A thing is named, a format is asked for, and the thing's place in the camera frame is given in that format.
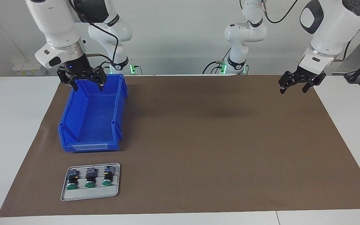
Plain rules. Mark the grey metal tray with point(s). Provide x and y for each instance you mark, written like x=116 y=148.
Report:
x=89 y=193

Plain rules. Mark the brown table mat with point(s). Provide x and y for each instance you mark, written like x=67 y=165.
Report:
x=198 y=156

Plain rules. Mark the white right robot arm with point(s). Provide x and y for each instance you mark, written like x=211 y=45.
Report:
x=55 y=25

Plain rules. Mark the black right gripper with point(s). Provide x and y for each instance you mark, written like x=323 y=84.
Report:
x=75 y=67

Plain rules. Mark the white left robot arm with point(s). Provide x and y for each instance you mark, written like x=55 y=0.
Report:
x=333 y=25

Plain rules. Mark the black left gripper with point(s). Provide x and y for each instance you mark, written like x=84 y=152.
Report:
x=305 y=72

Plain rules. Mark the blue plastic storage bin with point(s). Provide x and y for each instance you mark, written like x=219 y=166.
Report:
x=95 y=125

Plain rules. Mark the white power strip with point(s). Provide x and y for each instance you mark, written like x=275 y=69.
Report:
x=30 y=69

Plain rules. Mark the green push button switch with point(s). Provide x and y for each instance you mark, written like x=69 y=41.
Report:
x=107 y=178
x=90 y=179
x=72 y=181

